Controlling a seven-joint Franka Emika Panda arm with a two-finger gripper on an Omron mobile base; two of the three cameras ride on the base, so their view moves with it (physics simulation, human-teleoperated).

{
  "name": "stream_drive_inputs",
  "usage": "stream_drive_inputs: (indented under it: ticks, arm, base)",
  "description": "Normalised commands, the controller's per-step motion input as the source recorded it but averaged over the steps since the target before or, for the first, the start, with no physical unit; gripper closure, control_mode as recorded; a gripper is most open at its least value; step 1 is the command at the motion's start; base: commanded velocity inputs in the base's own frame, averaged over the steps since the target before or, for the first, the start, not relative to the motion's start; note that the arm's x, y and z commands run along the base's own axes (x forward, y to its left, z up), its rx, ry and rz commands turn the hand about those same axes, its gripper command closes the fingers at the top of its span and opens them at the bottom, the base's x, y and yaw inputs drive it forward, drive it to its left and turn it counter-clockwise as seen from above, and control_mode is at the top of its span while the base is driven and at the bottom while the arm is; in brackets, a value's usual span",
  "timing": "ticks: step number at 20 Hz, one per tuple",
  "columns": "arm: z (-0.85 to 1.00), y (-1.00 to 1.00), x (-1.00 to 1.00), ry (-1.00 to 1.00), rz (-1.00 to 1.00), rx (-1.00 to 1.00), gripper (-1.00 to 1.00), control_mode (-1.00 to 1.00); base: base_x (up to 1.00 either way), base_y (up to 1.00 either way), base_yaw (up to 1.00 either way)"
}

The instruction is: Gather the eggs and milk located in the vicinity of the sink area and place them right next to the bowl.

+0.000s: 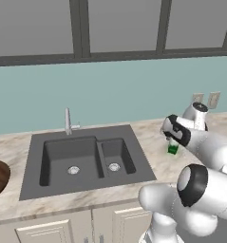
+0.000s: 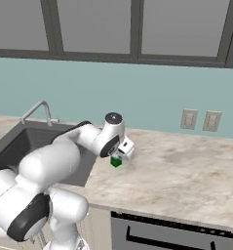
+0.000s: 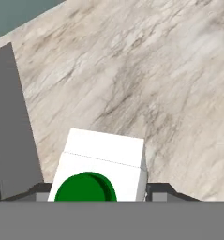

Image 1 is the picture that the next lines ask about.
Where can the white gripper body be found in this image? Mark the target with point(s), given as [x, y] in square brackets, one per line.
[168, 126]

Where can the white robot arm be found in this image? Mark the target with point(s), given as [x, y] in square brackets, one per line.
[210, 190]

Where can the dark grey double sink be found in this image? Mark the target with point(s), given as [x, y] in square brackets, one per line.
[86, 158]

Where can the green carton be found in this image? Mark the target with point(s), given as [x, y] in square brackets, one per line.
[173, 149]

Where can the silver tap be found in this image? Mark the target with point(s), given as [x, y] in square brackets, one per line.
[67, 123]

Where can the cream cupboard door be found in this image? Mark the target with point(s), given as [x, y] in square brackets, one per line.
[124, 223]
[45, 229]

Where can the white wall socket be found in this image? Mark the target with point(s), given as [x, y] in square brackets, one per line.
[214, 99]
[198, 97]

